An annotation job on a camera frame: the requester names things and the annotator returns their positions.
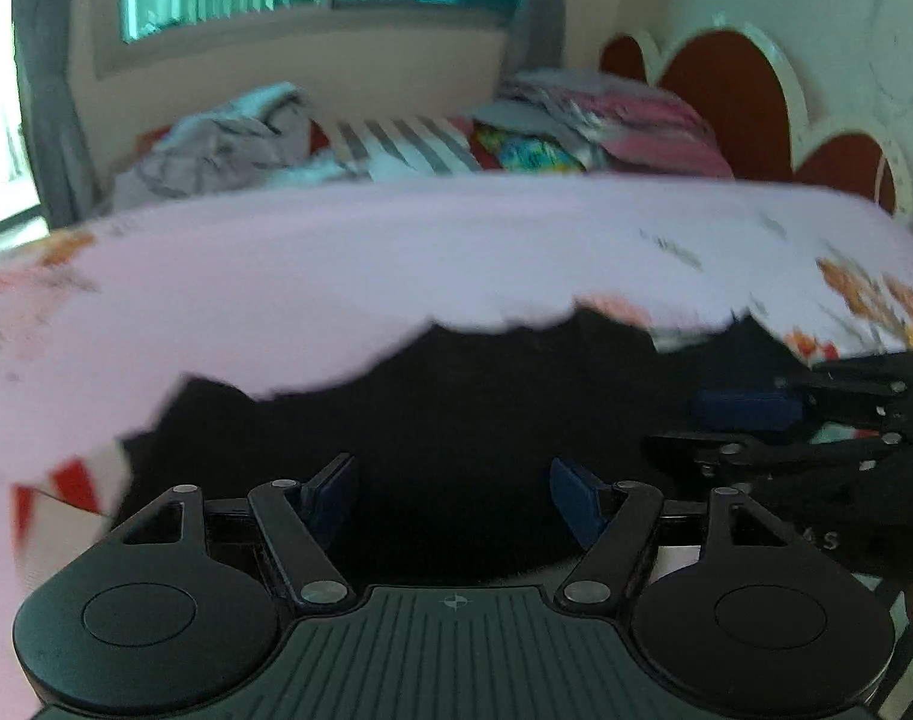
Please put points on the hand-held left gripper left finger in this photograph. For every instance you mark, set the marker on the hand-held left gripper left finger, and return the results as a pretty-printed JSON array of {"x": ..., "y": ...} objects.
[{"x": 333, "y": 495}]

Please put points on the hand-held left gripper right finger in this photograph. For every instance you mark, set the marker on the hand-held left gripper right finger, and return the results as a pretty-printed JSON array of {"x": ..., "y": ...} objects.
[{"x": 576, "y": 502}]

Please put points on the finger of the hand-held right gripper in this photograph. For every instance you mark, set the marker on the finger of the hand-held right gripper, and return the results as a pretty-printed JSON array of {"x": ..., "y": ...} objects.
[
  {"x": 741, "y": 409},
  {"x": 764, "y": 454}
]

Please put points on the striped knit sweater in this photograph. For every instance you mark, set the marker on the striped knit sweater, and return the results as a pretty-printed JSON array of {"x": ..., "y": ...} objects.
[{"x": 464, "y": 427}]

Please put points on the stack of folded pink clothes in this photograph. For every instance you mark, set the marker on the stack of folded pink clothes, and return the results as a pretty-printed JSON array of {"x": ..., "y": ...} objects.
[{"x": 651, "y": 127}]

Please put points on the grey crumpled clothes pile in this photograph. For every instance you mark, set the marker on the grey crumpled clothes pile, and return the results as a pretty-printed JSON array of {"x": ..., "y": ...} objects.
[{"x": 216, "y": 142}]

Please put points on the pink floral bed sheet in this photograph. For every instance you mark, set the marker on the pink floral bed sheet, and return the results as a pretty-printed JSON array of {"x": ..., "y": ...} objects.
[{"x": 351, "y": 262}]

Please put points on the red and white headboard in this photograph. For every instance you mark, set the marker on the red and white headboard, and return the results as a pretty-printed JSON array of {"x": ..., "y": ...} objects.
[{"x": 726, "y": 97}]

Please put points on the colourful printed cloth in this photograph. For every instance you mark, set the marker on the colourful printed cloth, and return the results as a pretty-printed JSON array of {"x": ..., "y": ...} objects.
[{"x": 531, "y": 150}]

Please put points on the grey striped cloth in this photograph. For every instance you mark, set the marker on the grey striped cloth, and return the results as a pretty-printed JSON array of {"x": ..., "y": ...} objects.
[{"x": 404, "y": 146}]

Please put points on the grey curtain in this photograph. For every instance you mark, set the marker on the grey curtain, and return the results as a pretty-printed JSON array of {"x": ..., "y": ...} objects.
[
  {"x": 48, "y": 90},
  {"x": 539, "y": 7}
]

